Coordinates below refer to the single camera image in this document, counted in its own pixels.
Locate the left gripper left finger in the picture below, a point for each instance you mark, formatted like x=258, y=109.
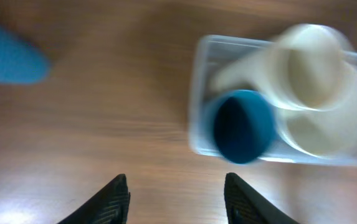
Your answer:
x=110, y=205

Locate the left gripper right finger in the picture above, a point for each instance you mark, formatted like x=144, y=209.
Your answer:
x=245, y=205

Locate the blue cup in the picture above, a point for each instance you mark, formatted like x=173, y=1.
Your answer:
x=239, y=125
x=21, y=62

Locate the cream bowl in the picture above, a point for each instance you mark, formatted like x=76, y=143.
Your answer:
x=325, y=134

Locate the cream cup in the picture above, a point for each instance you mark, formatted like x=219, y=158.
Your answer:
x=301, y=69

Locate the blue cup front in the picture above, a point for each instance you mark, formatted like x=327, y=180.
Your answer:
x=21, y=62

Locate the clear plastic container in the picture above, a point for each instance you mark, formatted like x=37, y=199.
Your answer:
x=212, y=53

